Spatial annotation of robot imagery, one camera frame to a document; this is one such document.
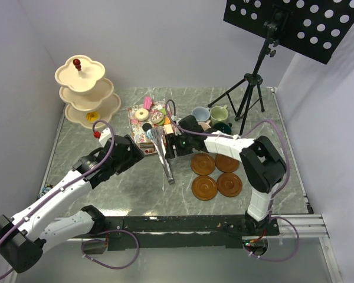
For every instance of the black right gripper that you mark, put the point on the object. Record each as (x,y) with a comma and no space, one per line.
(171,140)

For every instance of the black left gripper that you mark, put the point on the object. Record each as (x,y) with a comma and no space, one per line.
(133,156)

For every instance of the metal serving tongs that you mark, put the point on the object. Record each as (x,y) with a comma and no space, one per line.
(155,135)

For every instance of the yellow toy tart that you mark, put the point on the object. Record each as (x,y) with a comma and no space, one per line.
(92,117)

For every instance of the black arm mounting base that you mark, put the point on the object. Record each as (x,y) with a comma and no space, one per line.
(182,231)

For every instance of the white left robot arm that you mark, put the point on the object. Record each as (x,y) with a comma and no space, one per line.
(27,235)

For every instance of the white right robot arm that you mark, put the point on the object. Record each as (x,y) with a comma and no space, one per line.
(265,169)

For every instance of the chocolate layer toy cake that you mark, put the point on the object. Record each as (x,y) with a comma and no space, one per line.
(147,145)

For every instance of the cream toy wafer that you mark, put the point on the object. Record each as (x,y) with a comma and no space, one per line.
(168,129)

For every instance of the brown wooden coaster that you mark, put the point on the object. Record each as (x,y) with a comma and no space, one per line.
(226,164)
(229,185)
(204,188)
(202,164)

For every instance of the pink mug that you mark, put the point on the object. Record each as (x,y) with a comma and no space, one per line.
(205,126)

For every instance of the black toy cookie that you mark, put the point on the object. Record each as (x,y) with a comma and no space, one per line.
(146,127)

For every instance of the light blue mug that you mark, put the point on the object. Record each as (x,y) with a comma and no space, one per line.
(201,114)

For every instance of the green toy macaron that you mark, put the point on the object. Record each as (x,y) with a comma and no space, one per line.
(164,112)

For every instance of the floral serving tray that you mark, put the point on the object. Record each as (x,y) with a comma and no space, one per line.
(137,133)

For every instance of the white toy donut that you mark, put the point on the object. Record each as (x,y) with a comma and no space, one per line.
(142,114)

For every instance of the light green mug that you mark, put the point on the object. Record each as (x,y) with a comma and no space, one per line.
(219,114)

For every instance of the dark green mug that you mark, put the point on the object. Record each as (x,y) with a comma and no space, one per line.
(225,128)

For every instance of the pink toy popsicle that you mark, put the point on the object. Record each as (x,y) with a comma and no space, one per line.
(147,103)

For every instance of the cream three-tier dessert stand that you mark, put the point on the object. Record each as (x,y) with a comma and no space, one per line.
(84,88)

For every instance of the black perforated calibration board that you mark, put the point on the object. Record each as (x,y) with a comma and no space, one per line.
(313,29)

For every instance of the aluminium frame rail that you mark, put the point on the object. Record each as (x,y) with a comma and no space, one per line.
(310,226)

